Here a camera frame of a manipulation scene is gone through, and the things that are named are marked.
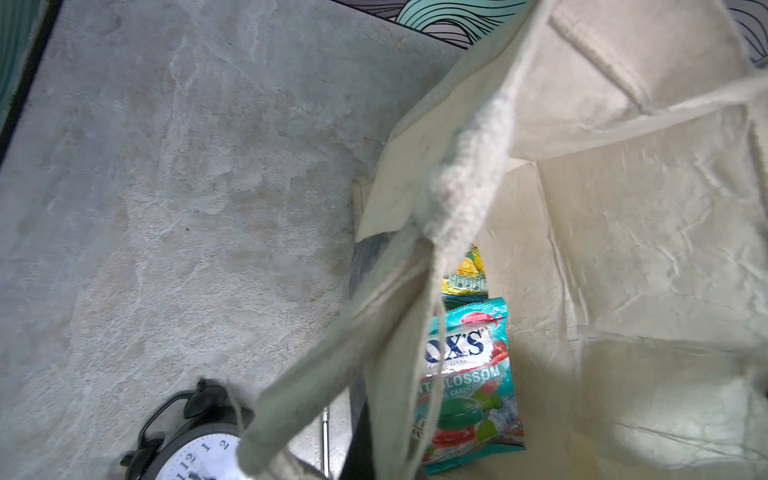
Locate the black alarm clock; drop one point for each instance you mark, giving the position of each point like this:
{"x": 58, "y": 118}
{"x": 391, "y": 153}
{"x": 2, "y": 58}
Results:
{"x": 203, "y": 448}

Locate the green-red candy bag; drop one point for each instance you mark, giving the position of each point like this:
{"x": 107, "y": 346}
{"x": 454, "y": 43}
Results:
{"x": 478, "y": 408}

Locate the beige canvas grocery bag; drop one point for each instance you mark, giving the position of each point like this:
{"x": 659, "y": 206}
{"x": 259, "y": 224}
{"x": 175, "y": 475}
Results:
{"x": 609, "y": 159}

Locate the yellow-green candy bag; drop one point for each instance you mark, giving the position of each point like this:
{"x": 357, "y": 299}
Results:
{"x": 466, "y": 284}

